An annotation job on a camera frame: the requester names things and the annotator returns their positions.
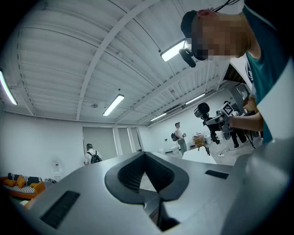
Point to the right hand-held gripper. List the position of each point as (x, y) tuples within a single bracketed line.
[(227, 109)]

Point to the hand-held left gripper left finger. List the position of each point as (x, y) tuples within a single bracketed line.
[(82, 206)]

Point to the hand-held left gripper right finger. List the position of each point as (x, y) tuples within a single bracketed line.
[(202, 197)]

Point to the dark round object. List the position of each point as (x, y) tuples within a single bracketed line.
[(202, 109)]

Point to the person's right forearm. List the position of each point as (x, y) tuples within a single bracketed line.
[(248, 121)]

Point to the cardboard box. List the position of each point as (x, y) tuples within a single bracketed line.
[(198, 141)]

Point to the black faucet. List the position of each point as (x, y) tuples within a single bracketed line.
[(207, 151)]

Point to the grey metal cabinet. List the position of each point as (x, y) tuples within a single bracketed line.
[(240, 94)]

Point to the white bathtub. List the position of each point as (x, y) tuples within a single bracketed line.
[(199, 157)]

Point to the black backpack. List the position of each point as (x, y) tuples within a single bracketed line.
[(95, 158), (174, 137)]

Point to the white air vent grille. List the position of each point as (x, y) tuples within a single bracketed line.
[(172, 108)]

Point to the white water dispenser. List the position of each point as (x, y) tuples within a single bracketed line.
[(57, 165)]

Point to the black white striped throw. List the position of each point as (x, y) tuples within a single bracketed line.
[(29, 178)]

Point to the orange sofa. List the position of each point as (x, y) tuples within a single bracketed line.
[(20, 195)]

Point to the wide grey roller blind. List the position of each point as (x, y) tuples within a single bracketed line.
[(98, 142)]

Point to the orange square cushion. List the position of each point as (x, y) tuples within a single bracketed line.
[(10, 182), (21, 181)]

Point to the person's teal shirt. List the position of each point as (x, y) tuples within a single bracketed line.
[(264, 75)]

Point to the narrow grey roller blind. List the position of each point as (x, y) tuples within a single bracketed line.
[(135, 137), (124, 140)]

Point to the person's head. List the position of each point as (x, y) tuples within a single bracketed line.
[(229, 34)]

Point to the round ceiling fixture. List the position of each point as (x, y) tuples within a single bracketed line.
[(94, 106)]

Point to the black head-mounted camera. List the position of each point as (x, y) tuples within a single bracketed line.
[(188, 58)]

